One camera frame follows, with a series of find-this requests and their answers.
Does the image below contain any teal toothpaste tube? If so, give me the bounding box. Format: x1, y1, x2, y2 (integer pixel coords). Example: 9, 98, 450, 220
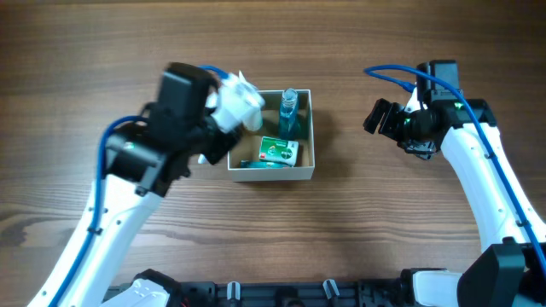
240, 160, 290, 169

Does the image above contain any white cardboard box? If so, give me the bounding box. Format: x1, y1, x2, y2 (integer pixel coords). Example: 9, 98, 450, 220
227, 90, 316, 182

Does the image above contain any white Pantene shampoo tube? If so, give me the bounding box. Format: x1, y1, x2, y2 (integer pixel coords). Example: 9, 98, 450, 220
238, 71, 264, 131

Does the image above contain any blue white toothbrush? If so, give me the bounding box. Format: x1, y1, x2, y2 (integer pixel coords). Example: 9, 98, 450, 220
198, 154, 208, 164

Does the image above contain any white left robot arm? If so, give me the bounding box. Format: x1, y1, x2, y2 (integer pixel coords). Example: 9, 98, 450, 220
29, 62, 264, 306

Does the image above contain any green white soap box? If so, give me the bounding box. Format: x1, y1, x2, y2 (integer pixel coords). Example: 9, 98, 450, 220
258, 136, 299, 166

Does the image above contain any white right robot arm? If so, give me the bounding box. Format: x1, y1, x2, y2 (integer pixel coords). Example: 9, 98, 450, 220
363, 60, 545, 306

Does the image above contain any blue Listerine mouthwash bottle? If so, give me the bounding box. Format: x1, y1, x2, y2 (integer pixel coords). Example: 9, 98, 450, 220
278, 88, 308, 141

